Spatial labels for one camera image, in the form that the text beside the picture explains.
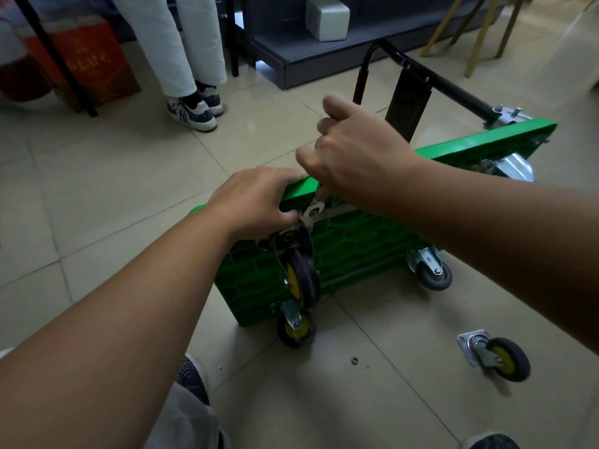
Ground person's light trousers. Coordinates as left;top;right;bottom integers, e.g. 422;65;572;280
145;383;230;449

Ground person's right hand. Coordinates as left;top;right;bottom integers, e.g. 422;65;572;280
295;93;429;216

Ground green platform trolley deck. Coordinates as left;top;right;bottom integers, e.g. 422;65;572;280
189;39;558;328

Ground silver wrench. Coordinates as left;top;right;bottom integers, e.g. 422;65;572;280
299;181;327;228

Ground wooden stool legs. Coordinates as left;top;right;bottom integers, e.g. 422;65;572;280
420;0;537;79

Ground person's dark shoe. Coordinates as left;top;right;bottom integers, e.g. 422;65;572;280
177;354;212;407
463;432;523;449

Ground person's right forearm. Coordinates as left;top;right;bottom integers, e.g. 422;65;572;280
395;161;599;356

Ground person's left hand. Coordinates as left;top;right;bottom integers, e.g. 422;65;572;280
205;165;309;244

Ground person's left forearm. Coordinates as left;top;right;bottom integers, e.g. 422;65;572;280
0;208;235;449

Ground white box on shelf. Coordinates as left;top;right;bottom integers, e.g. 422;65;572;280
305;0;351;42

